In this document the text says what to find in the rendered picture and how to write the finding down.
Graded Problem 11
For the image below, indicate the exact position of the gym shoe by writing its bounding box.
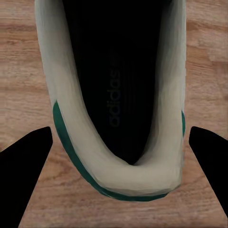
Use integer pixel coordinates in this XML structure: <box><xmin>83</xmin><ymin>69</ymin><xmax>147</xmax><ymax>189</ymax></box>
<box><xmin>34</xmin><ymin>0</ymin><xmax>186</xmax><ymax>203</ymax></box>

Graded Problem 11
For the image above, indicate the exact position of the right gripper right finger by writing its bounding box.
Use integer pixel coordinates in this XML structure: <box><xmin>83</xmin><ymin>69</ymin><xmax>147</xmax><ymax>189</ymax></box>
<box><xmin>189</xmin><ymin>126</ymin><xmax>228</xmax><ymax>218</ymax></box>

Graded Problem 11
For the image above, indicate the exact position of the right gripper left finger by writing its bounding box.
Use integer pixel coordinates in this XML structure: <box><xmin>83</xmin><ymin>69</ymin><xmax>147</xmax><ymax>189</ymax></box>
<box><xmin>0</xmin><ymin>126</ymin><xmax>53</xmax><ymax>228</ymax></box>

